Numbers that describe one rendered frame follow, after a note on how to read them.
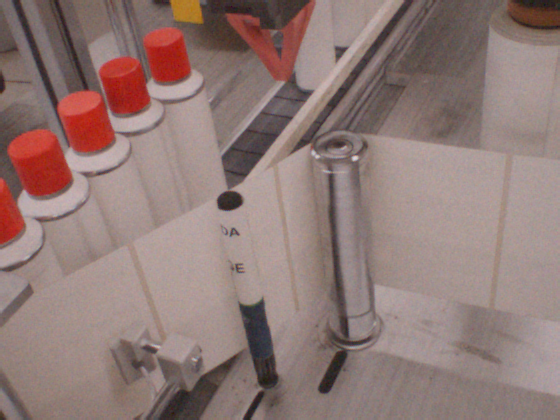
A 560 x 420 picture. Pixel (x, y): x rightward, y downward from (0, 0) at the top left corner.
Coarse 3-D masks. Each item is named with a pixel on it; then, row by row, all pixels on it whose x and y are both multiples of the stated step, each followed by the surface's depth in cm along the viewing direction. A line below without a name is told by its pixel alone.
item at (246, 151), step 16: (400, 16) 100; (384, 32) 96; (368, 48) 93; (352, 80) 87; (288, 96) 86; (304, 96) 86; (336, 96) 85; (272, 112) 84; (288, 112) 83; (320, 112) 82; (256, 128) 82; (272, 128) 81; (240, 144) 79; (256, 144) 79; (304, 144) 78; (224, 160) 77; (240, 160) 77; (256, 160) 77; (240, 176) 75
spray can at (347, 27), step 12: (336, 0) 89; (348, 0) 89; (360, 0) 89; (336, 12) 90; (348, 12) 90; (360, 12) 90; (336, 24) 91; (348, 24) 91; (360, 24) 91; (336, 36) 93; (348, 36) 92; (336, 48) 94
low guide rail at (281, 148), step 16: (400, 0) 98; (384, 16) 93; (368, 32) 89; (352, 48) 86; (336, 64) 84; (352, 64) 86; (336, 80) 82; (320, 96) 79; (304, 112) 76; (288, 128) 74; (304, 128) 76; (272, 144) 73; (288, 144) 73; (272, 160) 71
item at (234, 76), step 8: (272, 32) 82; (280, 32) 83; (272, 40) 81; (248, 56) 78; (256, 56) 79; (240, 64) 77; (248, 64) 77; (256, 64) 79; (232, 72) 76; (240, 72) 76; (248, 72) 78; (224, 80) 75; (232, 80) 75; (240, 80) 76; (216, 88) 73; (224, 88) 74; (232, 88) 75; (208, 96) 72; (216, 96) 73; (224, 96) 74; (216, 104) 73
